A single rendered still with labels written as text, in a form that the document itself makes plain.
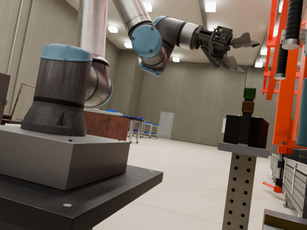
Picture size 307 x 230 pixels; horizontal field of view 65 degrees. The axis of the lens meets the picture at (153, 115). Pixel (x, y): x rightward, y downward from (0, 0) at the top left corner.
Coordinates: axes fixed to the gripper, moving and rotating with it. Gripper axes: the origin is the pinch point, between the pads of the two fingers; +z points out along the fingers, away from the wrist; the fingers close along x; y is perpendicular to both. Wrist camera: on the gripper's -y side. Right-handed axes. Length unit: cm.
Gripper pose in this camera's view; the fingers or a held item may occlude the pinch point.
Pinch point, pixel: (251, 59)
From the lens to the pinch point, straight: 88.8
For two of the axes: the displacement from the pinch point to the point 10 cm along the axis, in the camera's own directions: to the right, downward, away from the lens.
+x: 4.9, -8.3, 2.8
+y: -1.9, -4.1, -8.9
